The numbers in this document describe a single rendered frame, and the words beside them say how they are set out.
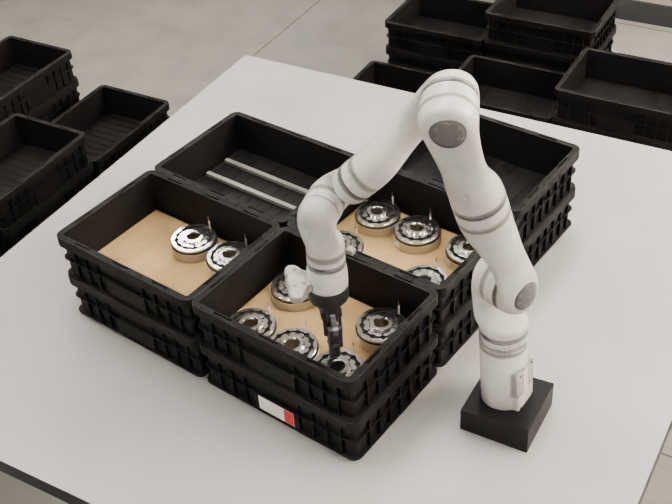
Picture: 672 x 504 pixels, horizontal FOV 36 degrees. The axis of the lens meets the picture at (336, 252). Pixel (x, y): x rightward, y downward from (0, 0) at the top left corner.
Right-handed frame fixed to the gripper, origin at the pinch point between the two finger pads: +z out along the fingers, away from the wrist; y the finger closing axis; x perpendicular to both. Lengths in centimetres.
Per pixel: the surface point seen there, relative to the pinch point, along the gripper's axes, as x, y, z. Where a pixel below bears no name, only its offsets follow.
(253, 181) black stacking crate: 8, 67, 8
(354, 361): -3.8, -2.0, 4.7
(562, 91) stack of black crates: -92, 125, 30
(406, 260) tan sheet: -21.0, 28.8, 7.5
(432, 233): -27.9, 33.1, 4.6
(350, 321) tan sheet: -5.6, 12.6, 7.8
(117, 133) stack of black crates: 48, 173, 53
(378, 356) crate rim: -7.3, -8.5, -2.1
